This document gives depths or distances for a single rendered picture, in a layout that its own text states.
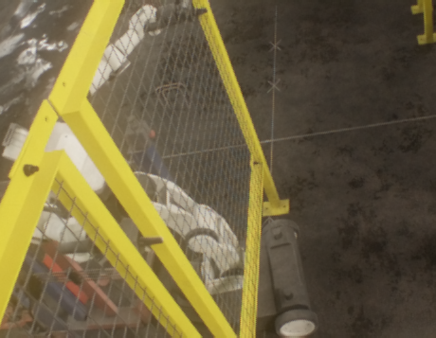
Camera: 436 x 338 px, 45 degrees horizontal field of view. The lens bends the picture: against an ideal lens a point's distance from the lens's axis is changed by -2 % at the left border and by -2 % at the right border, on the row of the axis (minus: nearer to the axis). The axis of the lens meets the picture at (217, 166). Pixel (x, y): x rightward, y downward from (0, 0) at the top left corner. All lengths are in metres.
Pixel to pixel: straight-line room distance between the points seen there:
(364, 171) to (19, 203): 2.46
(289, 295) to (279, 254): 0.28
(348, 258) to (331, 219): 0.28
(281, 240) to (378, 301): 0.55
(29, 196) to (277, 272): 1.80
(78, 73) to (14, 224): 0.43
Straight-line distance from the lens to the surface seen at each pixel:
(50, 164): 1.07
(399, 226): 2.95
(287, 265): 2.67
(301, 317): 2.52
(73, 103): 1.18
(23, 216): 1.01
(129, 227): 1.49
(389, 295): 2.74
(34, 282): 2.20
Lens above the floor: 2.41
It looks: 44 degrees down
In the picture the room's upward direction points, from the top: 25 degrees counter-clockwise
